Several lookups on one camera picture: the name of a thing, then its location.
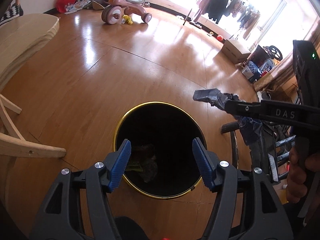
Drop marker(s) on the black gold-rimmed trash bin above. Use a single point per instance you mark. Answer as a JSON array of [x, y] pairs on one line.
[[162, 163]]

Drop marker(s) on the blue white patterned box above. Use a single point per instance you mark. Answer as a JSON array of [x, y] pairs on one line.
[[251, 72]]

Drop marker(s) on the cardboard box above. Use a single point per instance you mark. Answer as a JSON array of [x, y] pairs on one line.
[[235, 51]]

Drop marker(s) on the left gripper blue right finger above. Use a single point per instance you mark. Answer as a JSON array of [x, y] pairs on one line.
[[206, 169]]

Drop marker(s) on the children's picture book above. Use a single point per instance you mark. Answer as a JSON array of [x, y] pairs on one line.
[[78, 5]]

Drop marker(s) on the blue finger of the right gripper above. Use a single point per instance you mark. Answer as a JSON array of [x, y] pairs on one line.
[[214, 97]]

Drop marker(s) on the light wooden round table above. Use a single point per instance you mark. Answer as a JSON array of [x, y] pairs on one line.
[[21, 38]]

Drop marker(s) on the clothes rack with garments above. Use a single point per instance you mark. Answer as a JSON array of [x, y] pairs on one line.
[[246, 14]]

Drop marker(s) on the small red ball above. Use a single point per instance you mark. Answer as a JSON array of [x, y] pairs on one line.
[[219, 38]]

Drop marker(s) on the yellow plush toy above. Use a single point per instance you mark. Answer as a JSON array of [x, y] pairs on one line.
[[127, 20]]

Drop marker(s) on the pink children's tricycle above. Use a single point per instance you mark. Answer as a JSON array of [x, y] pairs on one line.
[[116, 9]]

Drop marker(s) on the black wooden chair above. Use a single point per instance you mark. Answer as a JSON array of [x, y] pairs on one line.
[[269, 143]]

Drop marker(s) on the person's right hand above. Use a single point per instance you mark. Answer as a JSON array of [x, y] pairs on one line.
[[297, 175]]

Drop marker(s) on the red bag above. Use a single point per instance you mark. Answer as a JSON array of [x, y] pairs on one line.
[[61, 5]]

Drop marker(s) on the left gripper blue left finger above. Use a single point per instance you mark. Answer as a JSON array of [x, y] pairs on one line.
[[116, 165]]

